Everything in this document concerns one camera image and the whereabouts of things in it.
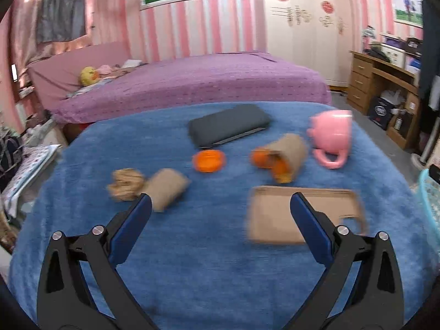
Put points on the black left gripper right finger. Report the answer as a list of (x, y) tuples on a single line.
[(360, 288)]

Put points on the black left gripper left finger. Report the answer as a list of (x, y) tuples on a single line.
[(64, 300)]

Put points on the brown paper ball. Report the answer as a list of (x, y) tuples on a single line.
[(126, 184)]

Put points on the small cardboard tube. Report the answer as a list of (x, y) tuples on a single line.
[(164, 187)]

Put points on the cardboard tube with orange peel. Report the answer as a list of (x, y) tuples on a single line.
[(283, 157)]

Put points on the orange bottle cap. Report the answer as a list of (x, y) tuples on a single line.
[(209, 161)]

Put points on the light blue plastic basket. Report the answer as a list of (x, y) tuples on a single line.
[(427, 192)]

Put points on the blue textured blanket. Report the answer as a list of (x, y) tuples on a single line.
[(193, 266)]

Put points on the tan phone case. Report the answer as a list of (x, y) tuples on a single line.
[(269, 219)]

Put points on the wooden desk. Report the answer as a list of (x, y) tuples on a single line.
[(372, 79)]

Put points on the pink metal-lined mug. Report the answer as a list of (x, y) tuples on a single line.
[(330, 132)]

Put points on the black box under desk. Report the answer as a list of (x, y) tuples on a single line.
[(380, 112)]

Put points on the pink headboard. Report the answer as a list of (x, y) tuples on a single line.
[(54, 78)]

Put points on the black phone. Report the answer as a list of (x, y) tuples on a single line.
[(227, 125)]

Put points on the yellow duck plush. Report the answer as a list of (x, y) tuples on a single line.
[(89, 76)]

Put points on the white storage box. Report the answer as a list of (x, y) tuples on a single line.
[(396, 55)]

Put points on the dark hanging coat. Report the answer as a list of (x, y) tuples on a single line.
[(429, 76)]

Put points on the purple dotted bed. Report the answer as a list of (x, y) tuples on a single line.
[(227, 77)]

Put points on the grey hanging cloth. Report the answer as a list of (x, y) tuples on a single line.
[(61, 20)]

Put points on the cream wardrobe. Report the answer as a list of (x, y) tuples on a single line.
[(317, 34)]

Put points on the small framed photo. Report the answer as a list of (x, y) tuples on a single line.
[(408, 12)]

